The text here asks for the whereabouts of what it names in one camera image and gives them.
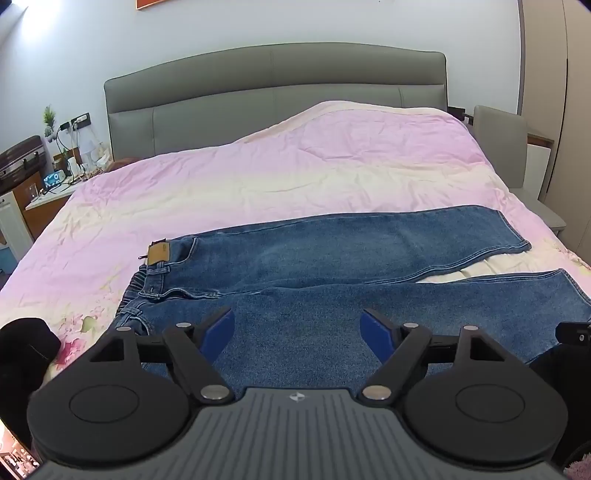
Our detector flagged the blue denim pants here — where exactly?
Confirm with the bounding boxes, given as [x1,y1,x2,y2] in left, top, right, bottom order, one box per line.
[117,205,591,402]

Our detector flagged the beige wardrobe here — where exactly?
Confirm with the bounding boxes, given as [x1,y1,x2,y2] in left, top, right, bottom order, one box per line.
[517,0,591,268]

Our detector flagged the brown suitcase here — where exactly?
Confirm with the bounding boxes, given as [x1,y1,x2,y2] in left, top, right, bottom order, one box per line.
[0,135,48,195]

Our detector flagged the pink fluffy cloth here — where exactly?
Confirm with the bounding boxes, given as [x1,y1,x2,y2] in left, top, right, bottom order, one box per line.
[566,445,591,480]

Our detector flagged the colourful printed object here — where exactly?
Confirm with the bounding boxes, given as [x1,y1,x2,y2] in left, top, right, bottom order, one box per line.
[0,422,43,480]

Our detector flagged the white nightstand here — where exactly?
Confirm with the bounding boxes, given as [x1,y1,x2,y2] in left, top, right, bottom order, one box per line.
[25,170,95,241]

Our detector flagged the dark cloth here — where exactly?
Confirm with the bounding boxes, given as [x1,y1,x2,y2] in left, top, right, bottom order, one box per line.
[527,344,591,467]
[0,318,62,439]

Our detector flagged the small green plant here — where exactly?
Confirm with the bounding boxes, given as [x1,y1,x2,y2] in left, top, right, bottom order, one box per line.
[42,105,64,140]

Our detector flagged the grey upholstered headboard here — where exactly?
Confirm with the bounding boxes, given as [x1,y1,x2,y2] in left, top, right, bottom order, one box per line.
[103,43,448,162]

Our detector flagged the pink floral blanket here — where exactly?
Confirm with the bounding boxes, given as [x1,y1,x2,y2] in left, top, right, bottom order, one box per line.
[0,100,591,416]

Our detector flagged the orange picture frame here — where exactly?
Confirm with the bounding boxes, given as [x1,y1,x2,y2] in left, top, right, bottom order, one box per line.
[136,0,197,11]

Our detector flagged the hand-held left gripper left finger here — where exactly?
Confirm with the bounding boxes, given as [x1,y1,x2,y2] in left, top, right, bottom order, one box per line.
[89,307,236,403]

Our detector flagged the white cabinet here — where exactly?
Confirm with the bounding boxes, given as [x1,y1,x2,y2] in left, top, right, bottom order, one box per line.
[0,191,34,260]

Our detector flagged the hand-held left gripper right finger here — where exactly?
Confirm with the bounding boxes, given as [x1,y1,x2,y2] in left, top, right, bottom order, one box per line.
[360,308,509,401]

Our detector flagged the wooden nightstand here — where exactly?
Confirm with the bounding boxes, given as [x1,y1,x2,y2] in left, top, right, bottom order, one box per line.
[525,133,555,202]

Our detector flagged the grey upholstered chair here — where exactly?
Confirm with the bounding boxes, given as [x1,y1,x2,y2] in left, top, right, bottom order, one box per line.
[472,105,528,200]

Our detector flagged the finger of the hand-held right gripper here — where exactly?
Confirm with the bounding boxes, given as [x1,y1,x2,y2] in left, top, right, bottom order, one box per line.
[555,320,591,347]

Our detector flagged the black wall outlet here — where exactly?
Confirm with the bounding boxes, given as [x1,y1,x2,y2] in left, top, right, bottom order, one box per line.
[58,113,91,133]

